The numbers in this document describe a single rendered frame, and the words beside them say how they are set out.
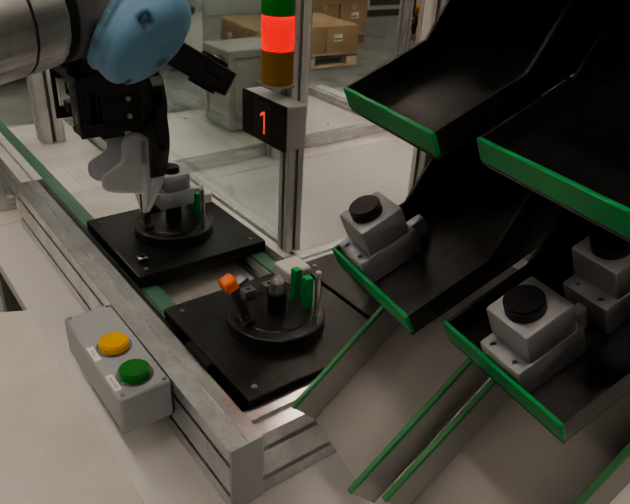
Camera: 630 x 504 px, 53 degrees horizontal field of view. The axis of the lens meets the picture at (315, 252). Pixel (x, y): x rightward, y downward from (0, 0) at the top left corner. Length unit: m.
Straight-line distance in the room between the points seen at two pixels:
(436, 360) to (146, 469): 0.41
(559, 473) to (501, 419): 0.07
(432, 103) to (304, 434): 0.46
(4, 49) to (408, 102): 0.32
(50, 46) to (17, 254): 1.02
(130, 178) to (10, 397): 0.50
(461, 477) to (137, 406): 0.41
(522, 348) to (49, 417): 0.70
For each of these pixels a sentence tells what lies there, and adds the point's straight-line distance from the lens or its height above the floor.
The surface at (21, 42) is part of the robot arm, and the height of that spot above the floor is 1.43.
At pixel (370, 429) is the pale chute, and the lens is 0.70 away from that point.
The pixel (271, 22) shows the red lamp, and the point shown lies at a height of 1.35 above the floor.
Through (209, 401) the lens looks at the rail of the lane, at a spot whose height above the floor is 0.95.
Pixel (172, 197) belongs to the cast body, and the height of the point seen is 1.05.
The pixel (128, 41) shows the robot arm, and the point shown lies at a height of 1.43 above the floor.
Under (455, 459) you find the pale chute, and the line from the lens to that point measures 0.67.
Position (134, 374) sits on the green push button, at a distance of 0.85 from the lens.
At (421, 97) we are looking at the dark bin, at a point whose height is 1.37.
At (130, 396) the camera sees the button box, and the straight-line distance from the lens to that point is 0.84.
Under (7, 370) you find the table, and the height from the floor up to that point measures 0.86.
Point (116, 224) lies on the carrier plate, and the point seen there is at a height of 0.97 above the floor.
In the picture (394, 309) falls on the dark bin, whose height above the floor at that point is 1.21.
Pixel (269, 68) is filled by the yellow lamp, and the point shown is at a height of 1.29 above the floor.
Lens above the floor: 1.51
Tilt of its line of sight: 29 degrees down
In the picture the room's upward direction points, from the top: 3 degrees clockwise
